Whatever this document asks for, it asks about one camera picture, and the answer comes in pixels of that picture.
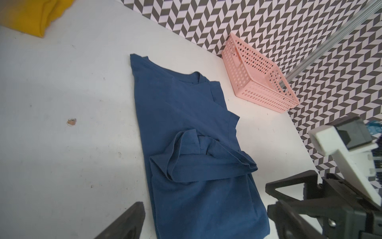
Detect folded yellow t-shirt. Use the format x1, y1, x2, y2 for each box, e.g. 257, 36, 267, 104
1, 0, 74, 38

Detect pink plastic basket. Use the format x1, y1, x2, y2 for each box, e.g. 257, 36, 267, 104
222, 33, 300, 113

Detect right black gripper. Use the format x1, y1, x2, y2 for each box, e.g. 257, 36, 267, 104
265, 170, 382, 239

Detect blue mickey t-shirt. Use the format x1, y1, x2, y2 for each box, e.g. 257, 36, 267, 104
130, 54, 270, 239

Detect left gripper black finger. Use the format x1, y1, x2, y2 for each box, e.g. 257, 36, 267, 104
95, 202, 146, 239

